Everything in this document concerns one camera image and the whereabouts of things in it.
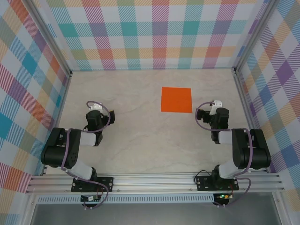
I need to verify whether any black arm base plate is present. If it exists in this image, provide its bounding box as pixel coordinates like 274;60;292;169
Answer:
71;177;114;193
196;175;240;192

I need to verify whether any thin black base cable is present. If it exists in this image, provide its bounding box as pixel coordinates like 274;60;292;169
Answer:
194;170;213;186

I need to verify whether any long aluminium mounting rail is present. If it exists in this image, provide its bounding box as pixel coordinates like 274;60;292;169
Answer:
25;172;285;194

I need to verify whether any grey metal plate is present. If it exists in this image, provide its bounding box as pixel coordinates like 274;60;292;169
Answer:
30;202;282;225

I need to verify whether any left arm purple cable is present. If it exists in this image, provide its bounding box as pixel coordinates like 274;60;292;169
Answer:
61;100;112;210

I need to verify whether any aluminium frame post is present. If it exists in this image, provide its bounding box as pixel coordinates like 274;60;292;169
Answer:
231;0;277;73
23;0;72;77

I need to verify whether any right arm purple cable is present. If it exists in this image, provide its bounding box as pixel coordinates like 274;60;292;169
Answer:
195;101;253;208

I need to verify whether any slotted white cable duct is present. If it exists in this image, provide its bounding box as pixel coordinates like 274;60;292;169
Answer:
36;193;215;204

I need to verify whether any aluminium side rail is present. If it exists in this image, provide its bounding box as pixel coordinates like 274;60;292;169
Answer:
232;68;270;173
40;72;72;176

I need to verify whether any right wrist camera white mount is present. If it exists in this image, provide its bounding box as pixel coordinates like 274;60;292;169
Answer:
209;100;223;115

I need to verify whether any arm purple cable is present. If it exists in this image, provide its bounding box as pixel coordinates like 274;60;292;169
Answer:
61;100;112;210
195;101;253;208

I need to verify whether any orange paper sheet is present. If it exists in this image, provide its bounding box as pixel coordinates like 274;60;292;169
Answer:
160;87;193;113

